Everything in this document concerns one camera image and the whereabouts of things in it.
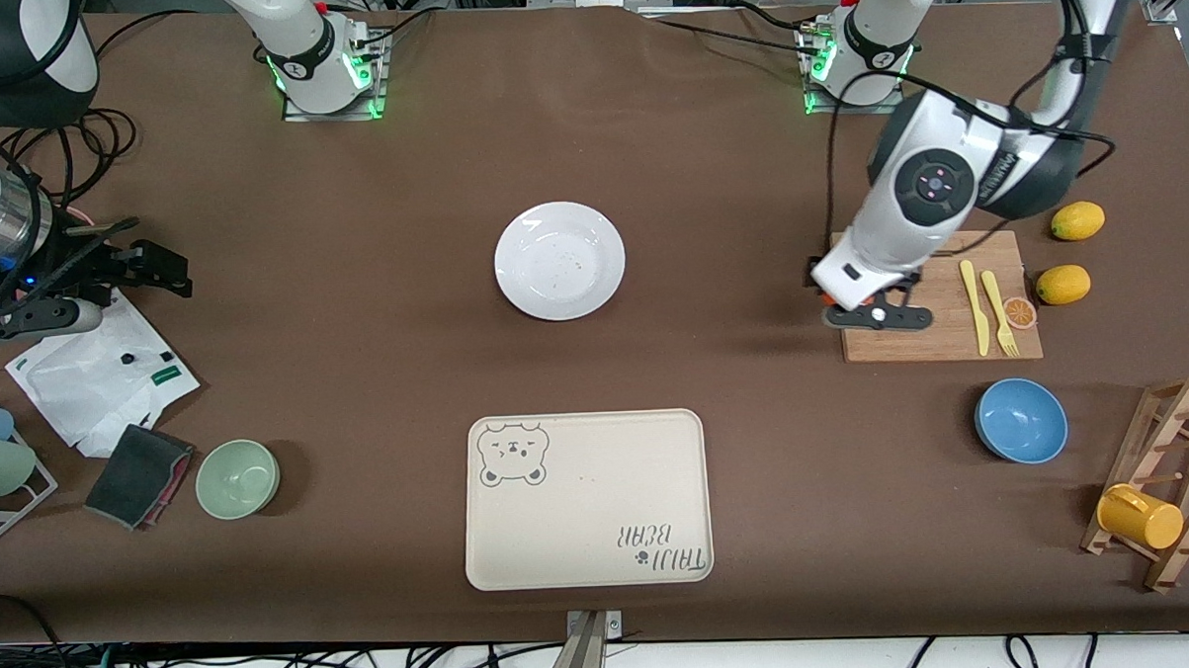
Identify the white round plate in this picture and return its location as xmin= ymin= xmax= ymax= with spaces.
xmin=492 ymin=199 xmax=629 ymax=324

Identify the bamboo cutting board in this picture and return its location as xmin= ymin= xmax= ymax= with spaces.
xmin=828 ymin=224 xmax=1045 ymax=368

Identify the yellow plastic knife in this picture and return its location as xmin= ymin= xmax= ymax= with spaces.
xmin=959 ymin=258 xmax=992 ymax=359

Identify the yellow plastic fork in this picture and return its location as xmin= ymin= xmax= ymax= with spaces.
xmin=980 ymin=269 xmax=1021 ymax=360

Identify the white plastic bag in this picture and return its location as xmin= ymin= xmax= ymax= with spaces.
xmin=3 ymin=284 xmax=204 ymax=462

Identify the yellow lemon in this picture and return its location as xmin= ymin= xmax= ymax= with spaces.
xmin=1034 ymin=263 xmax=1092 ymax=307
xmin=1049 ymin=201 xmax=1107 ymax=243

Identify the blue bowl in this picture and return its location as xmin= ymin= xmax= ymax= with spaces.
xmin=973 ymin=376 xmax=1070 ymax=467

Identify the grey folded cloth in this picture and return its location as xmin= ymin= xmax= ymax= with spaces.
xmin=81 ymin=421 xmax=199 ymax=533

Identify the pale green bowl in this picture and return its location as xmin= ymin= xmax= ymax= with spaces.
xmin=194 ymin=438 xmax=283 ymax=522

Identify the yellow plastic cup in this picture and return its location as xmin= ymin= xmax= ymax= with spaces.
xmin=1095 ymin=481 xmax=1185 ymax=552

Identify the beige bear print tray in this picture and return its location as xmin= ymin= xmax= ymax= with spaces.
xmin=460 ymin=407 xmax=715 ymax=593

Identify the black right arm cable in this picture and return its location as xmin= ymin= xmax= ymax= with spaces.
xmin=0 ymin=101 xmax=60 ymax=316

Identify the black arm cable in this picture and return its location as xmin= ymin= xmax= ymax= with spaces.
xmin=0 ymin=101 xmax=60 ymax=316
xmin=818 ymin=0 xmax=1119 ymax=260

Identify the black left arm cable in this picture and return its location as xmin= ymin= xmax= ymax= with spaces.
xmin=818 ymin=0 xmax=1119 ymax=260

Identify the coiled black cable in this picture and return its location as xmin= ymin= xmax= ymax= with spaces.
xmin=0 ymin=103 xmax=142 ymax=223

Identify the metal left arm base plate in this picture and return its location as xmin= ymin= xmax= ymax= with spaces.
xmin=800 ymin=22 xmax=909 ymax=118

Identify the white wire cup holder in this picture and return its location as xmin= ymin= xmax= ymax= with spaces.
xmin=0 ymin=388 xmax=61 ymax=549

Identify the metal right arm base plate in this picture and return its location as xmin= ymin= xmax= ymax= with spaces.
xmin=280 ymin=30 xmax=392 ymax=125

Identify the black cable to left base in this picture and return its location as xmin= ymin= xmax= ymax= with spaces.
xmin=633 ymin=0 xmax=823 ymax=61

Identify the metal table edge bracket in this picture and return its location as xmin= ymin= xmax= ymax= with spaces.
xmin=540 ymin=608 xmax=625 ymax=668

